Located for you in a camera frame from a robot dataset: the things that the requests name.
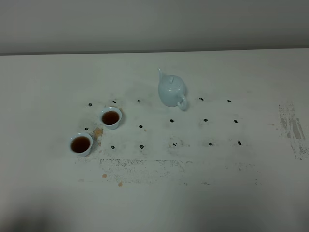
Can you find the light blue porcelain teapot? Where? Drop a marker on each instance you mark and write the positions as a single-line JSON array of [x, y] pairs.
[[171, 90]]

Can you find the far light blue teacup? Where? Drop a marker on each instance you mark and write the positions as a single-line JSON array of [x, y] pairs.
[[111, 117]]

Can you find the light blue teacup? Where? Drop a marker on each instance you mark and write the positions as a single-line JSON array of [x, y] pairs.
[[81, 144], [111, 117]]

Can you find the near light blue teacup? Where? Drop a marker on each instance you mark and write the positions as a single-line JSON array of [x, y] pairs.
[[81, 144]]

